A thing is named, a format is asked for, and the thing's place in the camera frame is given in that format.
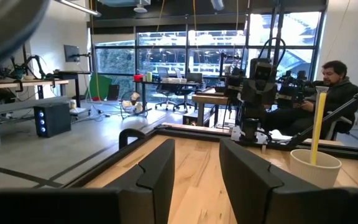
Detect person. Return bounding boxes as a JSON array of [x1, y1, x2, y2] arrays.
[[261, 60, 358, 141]]

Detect yellow straw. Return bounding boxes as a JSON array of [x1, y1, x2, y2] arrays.
[[309, 85, 330, 166]]

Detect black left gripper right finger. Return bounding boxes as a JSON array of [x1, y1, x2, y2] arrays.
[[219, 138, 358, 224]]

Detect black computer tower blue lights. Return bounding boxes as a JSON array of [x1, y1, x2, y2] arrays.
[[33, 102, 72, 139]]

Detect round floor fan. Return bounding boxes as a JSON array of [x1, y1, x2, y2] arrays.
[[120, 90, 149, 120]]

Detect black monitor on arm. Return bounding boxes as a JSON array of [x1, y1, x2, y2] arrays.
[[63, 44, 81, 63]]

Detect long black office desk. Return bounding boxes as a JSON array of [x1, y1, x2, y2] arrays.
[[132, 80, 200, 113]]

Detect black diagonal frame strut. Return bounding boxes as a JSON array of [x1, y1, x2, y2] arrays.
[[287, 77, 358, 149]]

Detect white ribbed paper cup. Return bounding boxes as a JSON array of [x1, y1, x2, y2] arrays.
[[289, 148, 343, 190]]

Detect black-framed window wall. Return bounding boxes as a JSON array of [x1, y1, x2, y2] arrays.
[[91, 11, 326, 104]]

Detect green folding screen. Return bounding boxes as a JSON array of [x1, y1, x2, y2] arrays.
[[88, 73, 113, 101]]

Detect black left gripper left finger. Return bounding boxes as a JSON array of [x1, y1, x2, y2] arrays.
[[0, 138, 176, 224]]

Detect yellow hanging cord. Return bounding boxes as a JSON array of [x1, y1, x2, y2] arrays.
[[192, 0, 198, 42]]

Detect black office chair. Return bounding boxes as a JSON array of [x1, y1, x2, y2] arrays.
[[154, 66, 178, 111], [172, 68, 203, 113]]

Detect wooden side table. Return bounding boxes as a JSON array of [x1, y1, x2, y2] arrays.
[[191, 88, 230, 127]]

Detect green and black robot device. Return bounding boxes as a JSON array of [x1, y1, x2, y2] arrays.
[[8, 54, 48, 81]]

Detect white ceiling light bar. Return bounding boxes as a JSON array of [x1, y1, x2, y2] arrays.
[[53, 0, 103, 17]]

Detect black curved clamp handle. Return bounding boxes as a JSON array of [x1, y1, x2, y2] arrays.
[[118, 128, 147, 151]]

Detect dark wrist cable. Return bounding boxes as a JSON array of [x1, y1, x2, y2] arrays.
[[0, 0, 51, 80]]

